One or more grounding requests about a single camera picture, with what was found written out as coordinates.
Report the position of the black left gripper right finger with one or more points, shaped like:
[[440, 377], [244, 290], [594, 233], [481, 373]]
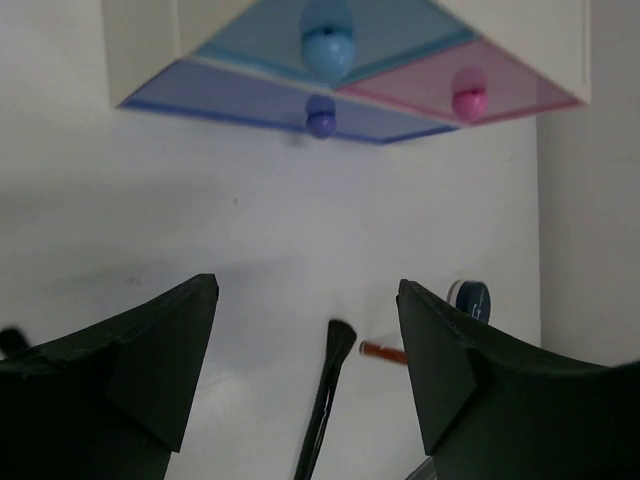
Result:
[[491, 406]]

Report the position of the light blue drawer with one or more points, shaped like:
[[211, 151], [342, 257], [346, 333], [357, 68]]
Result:
[[268, 36]]

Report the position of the purple drawer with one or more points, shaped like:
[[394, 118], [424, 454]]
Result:
[[196, 90]]

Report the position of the pink drawer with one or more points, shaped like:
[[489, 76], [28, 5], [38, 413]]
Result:
[[468, 85]]

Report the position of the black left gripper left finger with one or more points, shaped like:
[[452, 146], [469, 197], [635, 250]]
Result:
[[110, 401]]

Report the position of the navy round compact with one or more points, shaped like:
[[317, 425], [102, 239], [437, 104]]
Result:
[[471, 297]]

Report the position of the black fan makeup brush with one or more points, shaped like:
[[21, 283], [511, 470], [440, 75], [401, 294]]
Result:
[[340, 339]]

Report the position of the white drawer cabinet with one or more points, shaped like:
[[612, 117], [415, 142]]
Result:
[[143, 38]]

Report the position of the brown lip gloss tube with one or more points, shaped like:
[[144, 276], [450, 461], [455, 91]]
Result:
[[386, 353]]

